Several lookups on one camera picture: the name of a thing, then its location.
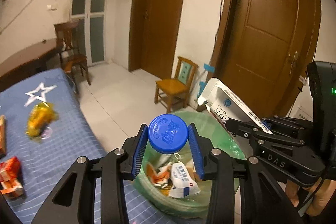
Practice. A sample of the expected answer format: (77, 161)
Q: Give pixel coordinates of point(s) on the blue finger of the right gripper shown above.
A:
(266, 125)

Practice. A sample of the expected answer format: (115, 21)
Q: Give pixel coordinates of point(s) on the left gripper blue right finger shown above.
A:
(196, 151)

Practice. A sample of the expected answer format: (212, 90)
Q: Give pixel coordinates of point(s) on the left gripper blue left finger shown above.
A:
(138, 150)

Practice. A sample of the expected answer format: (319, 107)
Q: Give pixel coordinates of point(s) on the white blue tissue pack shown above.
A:
(183, 184)

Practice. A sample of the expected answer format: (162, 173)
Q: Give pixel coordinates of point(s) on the blue lidded plastic jar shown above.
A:
(167, 142)

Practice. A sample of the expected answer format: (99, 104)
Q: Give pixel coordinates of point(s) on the white medicine box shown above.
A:
(224, 105)

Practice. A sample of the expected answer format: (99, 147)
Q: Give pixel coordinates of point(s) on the orange white paper cup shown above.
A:
(158, 177)

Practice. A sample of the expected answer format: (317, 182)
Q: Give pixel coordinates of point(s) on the green lined trash bin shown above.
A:
(195, 206)

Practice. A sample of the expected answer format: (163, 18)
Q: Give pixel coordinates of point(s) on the small yellow wooden chair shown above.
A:
(177, 89)

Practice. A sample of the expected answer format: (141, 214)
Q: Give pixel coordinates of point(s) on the blue star tablecloth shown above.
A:
(46, 159)

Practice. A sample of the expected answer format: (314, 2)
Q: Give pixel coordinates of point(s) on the brown entrance door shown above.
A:
(263, 48)

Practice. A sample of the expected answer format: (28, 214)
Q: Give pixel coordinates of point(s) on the yellow plastic snack bag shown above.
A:
(40, 117)

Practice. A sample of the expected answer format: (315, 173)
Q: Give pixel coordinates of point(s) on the red cigarette box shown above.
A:
(11, 187)

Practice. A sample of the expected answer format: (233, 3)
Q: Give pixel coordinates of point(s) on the dark wooden chair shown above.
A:
(70, 55)

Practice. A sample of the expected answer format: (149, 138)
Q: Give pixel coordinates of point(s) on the dark wooden dining table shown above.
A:
(28, 61)

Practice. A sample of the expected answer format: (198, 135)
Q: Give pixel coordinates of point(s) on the brown wooden door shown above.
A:
(153, 33)

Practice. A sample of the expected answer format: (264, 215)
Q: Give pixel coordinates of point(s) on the white glass double door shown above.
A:
(91, 15)

